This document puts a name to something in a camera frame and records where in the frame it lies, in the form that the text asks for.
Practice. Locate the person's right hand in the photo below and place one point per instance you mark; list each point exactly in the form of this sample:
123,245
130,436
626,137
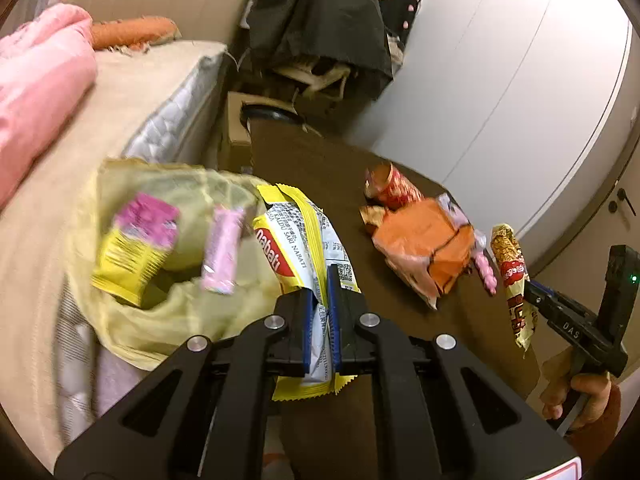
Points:
590,395

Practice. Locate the black round object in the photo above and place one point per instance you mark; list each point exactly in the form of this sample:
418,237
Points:
267,112

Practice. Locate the orange snack packet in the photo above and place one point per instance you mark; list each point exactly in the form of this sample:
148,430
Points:
425,245

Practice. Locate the beige office chair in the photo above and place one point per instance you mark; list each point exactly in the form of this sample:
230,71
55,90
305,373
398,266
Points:
320,77

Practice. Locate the cardboard box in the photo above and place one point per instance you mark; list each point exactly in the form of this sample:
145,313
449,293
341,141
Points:
235,135

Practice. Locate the beige headboard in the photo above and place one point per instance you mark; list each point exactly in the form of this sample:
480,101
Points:
165,2

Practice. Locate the yellow pink snack packet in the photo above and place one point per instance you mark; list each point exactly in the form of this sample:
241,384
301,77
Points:
130,255

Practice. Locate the pink caterpillar toy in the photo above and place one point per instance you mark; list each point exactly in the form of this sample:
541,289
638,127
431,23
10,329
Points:
486,272

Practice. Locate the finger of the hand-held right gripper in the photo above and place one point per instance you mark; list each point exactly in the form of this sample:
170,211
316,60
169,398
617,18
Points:
537,297

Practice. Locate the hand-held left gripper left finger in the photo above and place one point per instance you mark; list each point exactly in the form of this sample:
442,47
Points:
296,332

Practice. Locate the red yellow noodle wrapper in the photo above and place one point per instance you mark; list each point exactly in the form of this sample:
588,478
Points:
515,275

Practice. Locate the red snack packet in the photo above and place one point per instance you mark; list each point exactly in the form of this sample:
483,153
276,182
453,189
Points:
395,187

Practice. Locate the pink candy wrapper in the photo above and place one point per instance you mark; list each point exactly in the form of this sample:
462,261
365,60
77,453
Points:
222,250

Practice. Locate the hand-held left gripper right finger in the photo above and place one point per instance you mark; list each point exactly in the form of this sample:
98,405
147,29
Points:
350,330

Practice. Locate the black cloth with pink prints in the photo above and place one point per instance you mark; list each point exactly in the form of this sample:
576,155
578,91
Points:
397,7

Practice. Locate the orange cushion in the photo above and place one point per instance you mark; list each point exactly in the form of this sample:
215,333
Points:
135,32

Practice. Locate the pink blanket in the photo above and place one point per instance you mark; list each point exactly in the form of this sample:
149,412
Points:
35,90

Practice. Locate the yellow white snack wrapper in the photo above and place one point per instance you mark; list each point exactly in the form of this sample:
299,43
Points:
295,240

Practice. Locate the person's right forearm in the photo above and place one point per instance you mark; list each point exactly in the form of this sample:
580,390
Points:
607,435

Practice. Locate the bed mattress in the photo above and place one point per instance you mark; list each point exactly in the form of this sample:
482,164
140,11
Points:
120,105

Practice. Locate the white wardrobe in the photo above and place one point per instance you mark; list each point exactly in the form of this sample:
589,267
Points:
490,85

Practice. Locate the dark jacket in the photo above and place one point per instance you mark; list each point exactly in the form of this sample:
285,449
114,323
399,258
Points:
320,15

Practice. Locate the yellow plastic bag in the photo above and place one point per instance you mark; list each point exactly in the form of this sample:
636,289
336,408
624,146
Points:
165,320

